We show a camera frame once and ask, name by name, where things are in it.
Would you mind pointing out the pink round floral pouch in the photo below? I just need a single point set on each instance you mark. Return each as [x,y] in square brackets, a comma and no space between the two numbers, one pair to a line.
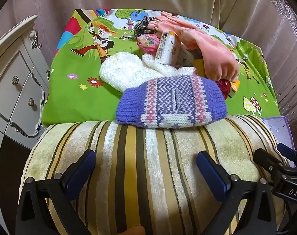
[146,42]

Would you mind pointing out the purple knit hat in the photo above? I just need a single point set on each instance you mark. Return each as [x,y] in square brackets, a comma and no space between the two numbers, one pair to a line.
[170,102]

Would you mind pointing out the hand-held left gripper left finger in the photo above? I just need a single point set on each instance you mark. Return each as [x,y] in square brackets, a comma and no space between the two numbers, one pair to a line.
[81,173]

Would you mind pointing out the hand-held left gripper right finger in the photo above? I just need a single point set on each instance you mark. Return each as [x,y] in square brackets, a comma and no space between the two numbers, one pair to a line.
[212,173]

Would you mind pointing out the pink cloth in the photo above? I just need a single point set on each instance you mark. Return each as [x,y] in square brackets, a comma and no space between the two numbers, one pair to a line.
[212,51]

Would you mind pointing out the black white checked cloth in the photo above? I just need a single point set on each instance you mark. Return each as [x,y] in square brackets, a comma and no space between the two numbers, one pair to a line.
[142,27]

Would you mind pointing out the white knit cloth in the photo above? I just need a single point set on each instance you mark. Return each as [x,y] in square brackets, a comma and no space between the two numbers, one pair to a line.
[163,69]

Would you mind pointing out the yellow striped cushion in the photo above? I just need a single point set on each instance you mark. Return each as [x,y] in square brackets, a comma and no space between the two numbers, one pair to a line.
[150,164]

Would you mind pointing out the white terry towel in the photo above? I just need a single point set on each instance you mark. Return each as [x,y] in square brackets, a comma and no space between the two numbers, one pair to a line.
[121,71]

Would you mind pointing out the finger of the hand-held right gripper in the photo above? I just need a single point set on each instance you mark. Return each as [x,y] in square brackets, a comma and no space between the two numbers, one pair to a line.
[286,151]
[267,160]

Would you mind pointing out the small orange item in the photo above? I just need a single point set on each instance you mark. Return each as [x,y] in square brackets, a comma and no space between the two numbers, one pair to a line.
[235,87]

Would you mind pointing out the red sequin item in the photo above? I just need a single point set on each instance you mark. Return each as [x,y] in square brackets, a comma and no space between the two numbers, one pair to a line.
[224,87]

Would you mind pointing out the white carved dresser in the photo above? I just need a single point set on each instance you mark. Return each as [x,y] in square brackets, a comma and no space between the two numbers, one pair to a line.
[13,107]

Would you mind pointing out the cartoon printed bedsheet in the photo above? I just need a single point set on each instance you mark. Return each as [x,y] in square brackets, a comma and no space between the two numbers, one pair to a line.
[75,95]

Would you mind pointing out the yellow item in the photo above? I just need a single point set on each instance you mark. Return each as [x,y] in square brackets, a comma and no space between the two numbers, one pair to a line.
[199,66]

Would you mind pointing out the metal drawer knob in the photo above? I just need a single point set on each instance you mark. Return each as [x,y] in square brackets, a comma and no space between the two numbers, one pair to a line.
[15,79]
[31,102]

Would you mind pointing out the white plastic packet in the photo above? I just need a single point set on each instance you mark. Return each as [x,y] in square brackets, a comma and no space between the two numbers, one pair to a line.
[166,49]

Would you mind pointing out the purple box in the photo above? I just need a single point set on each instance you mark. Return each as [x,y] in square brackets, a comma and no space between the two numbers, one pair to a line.
[279,129]

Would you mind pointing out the brown white patterned packet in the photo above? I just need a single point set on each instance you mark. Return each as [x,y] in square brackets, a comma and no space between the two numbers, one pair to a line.
[186,55]

